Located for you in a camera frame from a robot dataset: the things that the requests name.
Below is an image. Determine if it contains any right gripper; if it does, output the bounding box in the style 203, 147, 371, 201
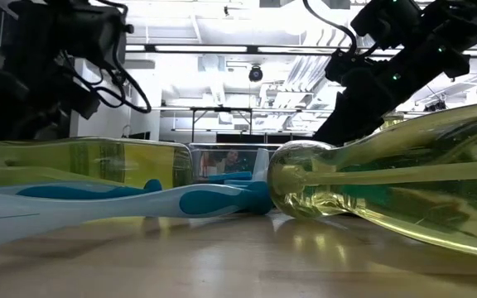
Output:
313, 24, 471, 146

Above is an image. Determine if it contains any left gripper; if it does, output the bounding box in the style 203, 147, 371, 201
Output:
0, 57, 101, 141

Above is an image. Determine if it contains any blue white dish brush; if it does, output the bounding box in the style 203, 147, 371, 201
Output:
0, 180, 276, 253
0, 178, 164, 199

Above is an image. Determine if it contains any clear plastic bin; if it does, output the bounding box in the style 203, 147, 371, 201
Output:
186, 142, 283, 185

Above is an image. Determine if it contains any small black ceiling spotlight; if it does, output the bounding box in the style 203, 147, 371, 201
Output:
423, 100, 448, 113

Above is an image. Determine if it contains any person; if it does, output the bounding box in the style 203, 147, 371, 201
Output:
200, 148, 243, 175

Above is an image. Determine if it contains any long ceiling light fixture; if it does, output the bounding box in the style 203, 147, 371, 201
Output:
124, 43, 477, 58

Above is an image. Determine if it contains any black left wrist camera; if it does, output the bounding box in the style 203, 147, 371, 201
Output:
58, 6, 135, 70

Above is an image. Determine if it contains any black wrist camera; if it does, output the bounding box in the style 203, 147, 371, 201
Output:
350, 0, 422, 49
58, 6, 135, 70

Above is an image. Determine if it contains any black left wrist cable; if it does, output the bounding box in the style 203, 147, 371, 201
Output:
60, 53, 152, 115

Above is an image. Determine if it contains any black dome ceiling camera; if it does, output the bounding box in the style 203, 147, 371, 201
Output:
248, 65, 264, 83

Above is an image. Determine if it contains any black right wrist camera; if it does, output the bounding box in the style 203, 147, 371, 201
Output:
350, 0, 422, 49

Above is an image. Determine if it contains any black frame workbench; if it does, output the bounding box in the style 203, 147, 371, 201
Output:
151, 105, 335, 144

